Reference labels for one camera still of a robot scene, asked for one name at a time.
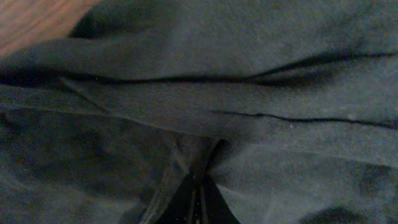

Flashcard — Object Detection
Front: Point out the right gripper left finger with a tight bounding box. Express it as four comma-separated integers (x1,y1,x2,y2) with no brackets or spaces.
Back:
155,174,195,224

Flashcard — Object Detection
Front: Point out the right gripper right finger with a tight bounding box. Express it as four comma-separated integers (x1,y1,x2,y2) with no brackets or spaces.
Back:
198,175,240,224

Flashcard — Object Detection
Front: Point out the black nike t-shirt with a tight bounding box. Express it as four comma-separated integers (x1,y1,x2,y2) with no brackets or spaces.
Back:
1,0,397,223

